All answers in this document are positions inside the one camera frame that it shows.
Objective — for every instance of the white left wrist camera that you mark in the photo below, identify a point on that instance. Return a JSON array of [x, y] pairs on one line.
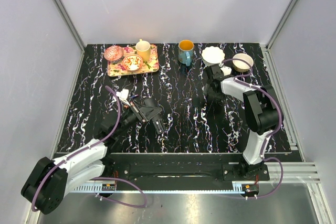
[[123, 96]]

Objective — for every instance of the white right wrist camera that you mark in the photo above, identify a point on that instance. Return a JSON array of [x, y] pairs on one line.
[[227, 71]]

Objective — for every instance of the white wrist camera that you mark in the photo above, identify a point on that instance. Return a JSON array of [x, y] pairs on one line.
[[123, 96], [227, 71]]

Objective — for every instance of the cream round bowl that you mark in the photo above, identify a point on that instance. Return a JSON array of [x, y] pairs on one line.
[[242, 62]]

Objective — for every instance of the orange patterned bowl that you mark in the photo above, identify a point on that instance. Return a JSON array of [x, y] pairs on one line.
[[132, 62]]

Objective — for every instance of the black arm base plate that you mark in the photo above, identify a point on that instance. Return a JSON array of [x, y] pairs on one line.
[[173, 167]]

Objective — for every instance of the white scalloped bowl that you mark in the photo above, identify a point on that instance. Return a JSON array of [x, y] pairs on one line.
[[212, 55]]

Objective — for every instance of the blue mug orange inside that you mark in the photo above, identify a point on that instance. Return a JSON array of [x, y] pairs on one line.
[[186, 52]]

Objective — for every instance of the black remote battery cover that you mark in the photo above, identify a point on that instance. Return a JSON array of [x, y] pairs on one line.
[[197, 102]]

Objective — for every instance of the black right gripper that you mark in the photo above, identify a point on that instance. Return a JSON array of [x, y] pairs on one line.
[[208, 89]]

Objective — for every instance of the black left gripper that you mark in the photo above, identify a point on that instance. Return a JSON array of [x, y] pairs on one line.
[[137, 110]]

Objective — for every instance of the pink patterned bowl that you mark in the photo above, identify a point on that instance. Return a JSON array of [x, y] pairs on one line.
[[114, 54]]

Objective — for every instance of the yellow mug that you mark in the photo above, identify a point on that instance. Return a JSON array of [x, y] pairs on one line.
[[143, 49]]

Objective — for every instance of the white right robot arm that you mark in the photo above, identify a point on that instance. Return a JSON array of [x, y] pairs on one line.
[[263, 115]]

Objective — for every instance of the black remote control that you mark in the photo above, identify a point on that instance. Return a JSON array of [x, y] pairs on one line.
[[159, 125]]

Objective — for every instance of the aluminium front rail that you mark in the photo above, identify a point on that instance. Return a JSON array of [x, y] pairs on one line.
[[217, 181]]

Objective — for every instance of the floral rectangular tray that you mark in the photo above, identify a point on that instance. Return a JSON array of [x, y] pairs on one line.
[[117, 69]]

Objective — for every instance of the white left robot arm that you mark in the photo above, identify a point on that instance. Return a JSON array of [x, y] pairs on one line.
[[52, 179]]

